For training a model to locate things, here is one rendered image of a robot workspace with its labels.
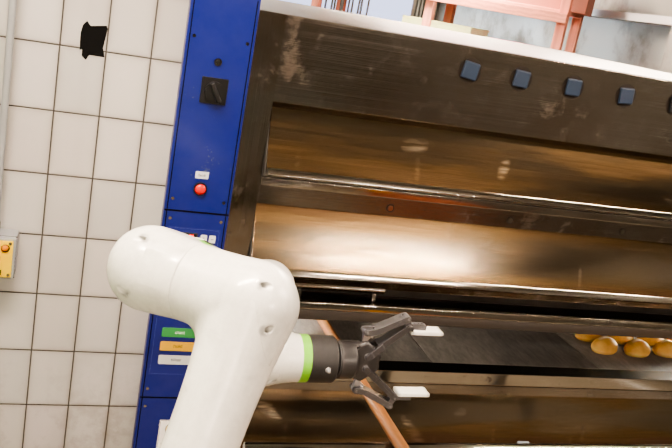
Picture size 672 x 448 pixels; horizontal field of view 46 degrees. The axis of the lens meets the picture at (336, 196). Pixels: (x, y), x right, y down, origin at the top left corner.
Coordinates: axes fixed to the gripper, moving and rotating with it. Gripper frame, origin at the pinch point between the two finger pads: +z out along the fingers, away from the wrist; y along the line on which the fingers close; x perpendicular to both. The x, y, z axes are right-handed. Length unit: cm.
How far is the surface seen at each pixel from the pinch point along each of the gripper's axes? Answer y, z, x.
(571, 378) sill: 31, 78, -54
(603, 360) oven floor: 31, 98, -66
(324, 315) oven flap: 8.6, -9.3, -40.5
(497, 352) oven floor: 31, 60, -69
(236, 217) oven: -10, -32, -56
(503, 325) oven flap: 9, 41, -40
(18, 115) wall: -29, -85, -57
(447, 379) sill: 33, 37, -55
